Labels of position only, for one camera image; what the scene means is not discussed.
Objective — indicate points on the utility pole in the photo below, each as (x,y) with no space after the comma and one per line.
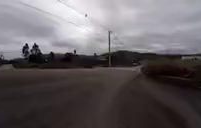
(109,50)

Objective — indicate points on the dark wooded hill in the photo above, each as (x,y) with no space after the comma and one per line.
(128,57)

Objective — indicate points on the grey asphalt road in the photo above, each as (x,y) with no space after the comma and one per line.
(74,100)

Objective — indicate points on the dry brown bushes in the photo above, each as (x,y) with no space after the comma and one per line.
(168,69)

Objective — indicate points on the tall dark trees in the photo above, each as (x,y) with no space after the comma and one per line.
(33,53)

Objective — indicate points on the white low building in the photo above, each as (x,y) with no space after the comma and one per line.
(192,57)

